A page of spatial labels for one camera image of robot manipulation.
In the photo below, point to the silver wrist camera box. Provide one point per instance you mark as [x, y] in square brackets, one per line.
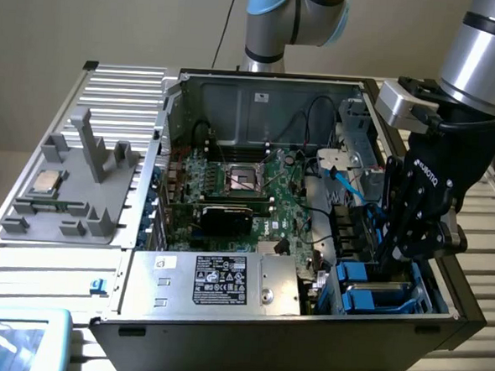
[397, 106]

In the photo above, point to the CPU socket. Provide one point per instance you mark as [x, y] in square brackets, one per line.
[245, 179]

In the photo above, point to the green motherboard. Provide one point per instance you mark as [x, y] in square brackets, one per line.
[288, 205]

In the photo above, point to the blue disk caddy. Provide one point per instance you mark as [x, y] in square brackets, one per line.
[375, 294]

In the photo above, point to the silver disk drive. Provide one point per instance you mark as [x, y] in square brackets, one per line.
[332, 158]

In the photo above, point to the black graphics card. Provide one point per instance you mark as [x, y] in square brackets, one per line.
[226, 221]

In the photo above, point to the silver case side panel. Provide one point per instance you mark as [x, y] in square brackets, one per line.
[118, 102]

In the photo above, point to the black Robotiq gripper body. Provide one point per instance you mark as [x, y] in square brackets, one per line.
[439, 172]

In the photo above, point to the light blue tray corner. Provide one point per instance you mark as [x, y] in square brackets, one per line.
[15, 339]

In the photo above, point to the green RAM stick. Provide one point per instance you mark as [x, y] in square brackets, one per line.
[57, 203]

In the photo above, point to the silver CPU chip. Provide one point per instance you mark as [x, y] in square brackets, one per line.
[47, 182]

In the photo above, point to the grey parts rack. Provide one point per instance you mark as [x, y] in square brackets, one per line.
[78, 209]

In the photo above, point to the silver power supply unit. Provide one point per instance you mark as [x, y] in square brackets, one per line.
[207, 288]

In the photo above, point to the silver metal disk bay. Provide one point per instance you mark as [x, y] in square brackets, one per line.
[360, 129]

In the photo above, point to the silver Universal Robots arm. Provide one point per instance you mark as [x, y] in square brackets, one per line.
[473, 60]

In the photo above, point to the black open PC case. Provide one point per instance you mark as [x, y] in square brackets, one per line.
[263, 342]

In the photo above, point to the silver chipset heat sink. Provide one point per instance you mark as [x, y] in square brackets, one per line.
[272, 246]

